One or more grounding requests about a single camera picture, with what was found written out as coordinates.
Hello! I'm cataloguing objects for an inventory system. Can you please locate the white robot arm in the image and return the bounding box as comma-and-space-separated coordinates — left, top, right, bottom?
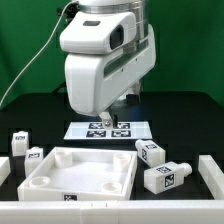
60, 0, 156, 129

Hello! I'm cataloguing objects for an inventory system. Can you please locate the white wall block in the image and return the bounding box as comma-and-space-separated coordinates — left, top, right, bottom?
198, 155, 224, 200
0, 157, 11, 186

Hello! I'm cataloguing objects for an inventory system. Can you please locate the white right wall block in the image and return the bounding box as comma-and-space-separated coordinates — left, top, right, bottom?
198, 155, 224, 200

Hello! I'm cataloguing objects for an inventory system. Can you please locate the white base tag plate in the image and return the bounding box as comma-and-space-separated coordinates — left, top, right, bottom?
64, 121, 152, 140

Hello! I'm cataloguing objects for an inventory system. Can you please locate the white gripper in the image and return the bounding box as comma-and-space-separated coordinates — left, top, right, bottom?
65, 25, 156, 129

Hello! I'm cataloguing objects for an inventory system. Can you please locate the white cable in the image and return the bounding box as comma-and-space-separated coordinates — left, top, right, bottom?
0, 0, 80, 104

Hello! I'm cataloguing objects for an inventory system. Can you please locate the white left wall block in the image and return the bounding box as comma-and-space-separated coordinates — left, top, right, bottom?
0, 157, 11, 186

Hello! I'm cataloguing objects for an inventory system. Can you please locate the black camera stand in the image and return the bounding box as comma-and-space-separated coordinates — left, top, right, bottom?
56, 2, 79, 24

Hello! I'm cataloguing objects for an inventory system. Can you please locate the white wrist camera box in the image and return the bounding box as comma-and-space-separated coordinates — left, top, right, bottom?
60, 12, 137, 54

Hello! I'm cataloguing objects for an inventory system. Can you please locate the white square tabletop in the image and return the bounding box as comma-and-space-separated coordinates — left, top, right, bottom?
17, 147, 137, 201

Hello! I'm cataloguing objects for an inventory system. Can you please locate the white front wall fixture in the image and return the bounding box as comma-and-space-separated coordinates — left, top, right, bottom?
0, 200, 224, 224

